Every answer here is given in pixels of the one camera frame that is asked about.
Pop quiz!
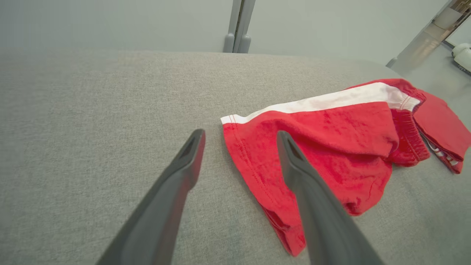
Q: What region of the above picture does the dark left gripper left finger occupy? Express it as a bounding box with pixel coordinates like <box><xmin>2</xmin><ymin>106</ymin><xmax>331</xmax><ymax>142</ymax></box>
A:
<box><xmin>96</xmin><ymin>129</ymin><xmax>206</xmax><ymax>265</ymax></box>

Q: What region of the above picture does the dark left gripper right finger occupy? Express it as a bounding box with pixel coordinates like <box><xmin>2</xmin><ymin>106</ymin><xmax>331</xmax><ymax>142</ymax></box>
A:
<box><xmin>277</xmin><ymin>131</ymin><xmax>385</xmax><ymax>265</ymax></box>

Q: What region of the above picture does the red shorts white stripe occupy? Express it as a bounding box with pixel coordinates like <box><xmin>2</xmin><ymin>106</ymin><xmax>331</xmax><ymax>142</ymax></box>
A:
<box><xmin>221</xmin><ymin>78</ymin><xmax>430</xmax><ymax>257</ymax></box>

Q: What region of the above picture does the grey fabric sofa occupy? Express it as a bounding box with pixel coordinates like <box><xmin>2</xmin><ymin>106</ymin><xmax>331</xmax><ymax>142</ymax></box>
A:
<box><xmin>0</xmin><ymin>50</ymin><xmax>471</xmax><ymax>265</ymax></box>

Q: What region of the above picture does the white rounded machine base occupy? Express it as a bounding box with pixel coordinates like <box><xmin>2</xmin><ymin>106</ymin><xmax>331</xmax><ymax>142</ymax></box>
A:
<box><xmin>452</xmin><ymin>43</ymin><xmax>471</xmax><ymax>76</ymax></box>

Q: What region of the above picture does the grey partition joint post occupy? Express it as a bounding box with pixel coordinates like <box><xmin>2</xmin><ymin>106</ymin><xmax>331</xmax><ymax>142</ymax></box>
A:
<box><xmin>223</xmin><ymin>0</ymin><xmax>257</xmax><ymax>54</ymax></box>

